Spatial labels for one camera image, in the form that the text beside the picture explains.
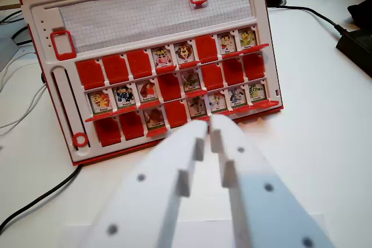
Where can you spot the black box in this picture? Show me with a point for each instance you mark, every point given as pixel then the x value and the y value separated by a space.
pixel 356 49

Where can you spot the black bulky object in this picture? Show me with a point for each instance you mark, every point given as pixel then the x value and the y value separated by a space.
pixel 361 12

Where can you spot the grey flat box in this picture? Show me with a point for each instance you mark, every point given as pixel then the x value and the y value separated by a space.
pixel 7 53

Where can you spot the red and white game board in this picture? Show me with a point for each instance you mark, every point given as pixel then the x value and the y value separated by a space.
pixel 151 15

